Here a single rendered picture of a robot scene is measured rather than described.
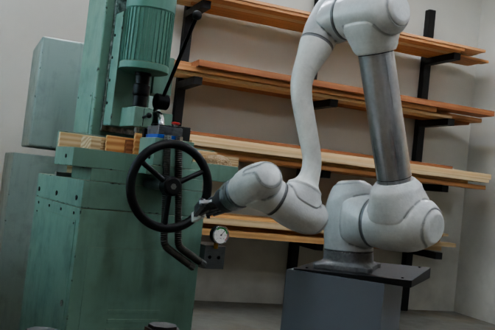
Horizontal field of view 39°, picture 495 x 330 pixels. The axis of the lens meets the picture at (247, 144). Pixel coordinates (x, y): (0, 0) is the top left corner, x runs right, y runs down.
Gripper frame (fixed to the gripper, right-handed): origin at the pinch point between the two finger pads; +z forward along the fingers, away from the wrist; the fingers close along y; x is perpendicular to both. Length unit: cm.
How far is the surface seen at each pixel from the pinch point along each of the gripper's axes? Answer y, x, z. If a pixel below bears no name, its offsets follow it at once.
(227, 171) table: -21.9, -22.3, 18.0
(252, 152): -132, -97, 171
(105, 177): 22.2, -15.9, 20.4
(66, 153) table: 33.6, -24.5, 25.2
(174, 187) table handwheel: 6.8, -8.7, 1.7
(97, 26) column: 18, -83, 40
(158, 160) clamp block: 8.9, -19.5, 9.0
